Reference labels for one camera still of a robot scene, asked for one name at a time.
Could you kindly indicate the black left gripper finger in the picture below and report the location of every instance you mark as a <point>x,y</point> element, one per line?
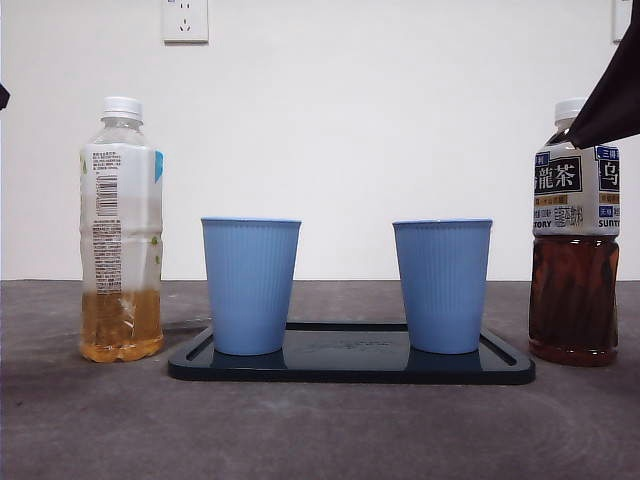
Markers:
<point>3,97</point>

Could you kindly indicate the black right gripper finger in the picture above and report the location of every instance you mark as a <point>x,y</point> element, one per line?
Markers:
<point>617,100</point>

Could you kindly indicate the green tea bottle white label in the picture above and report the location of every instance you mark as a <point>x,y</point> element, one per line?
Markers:
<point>120,200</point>

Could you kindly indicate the dark oolong tea bottle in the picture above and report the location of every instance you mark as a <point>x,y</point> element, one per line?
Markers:
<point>570,300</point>

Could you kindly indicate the blue ribbed plastic cup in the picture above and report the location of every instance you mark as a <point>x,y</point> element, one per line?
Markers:
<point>442,285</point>
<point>250,285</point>

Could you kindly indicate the dark blue flat tray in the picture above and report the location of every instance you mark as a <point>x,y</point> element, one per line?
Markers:
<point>350,366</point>

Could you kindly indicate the white wall socket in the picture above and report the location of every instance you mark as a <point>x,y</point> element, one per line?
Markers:
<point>620,20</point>
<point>185,22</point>

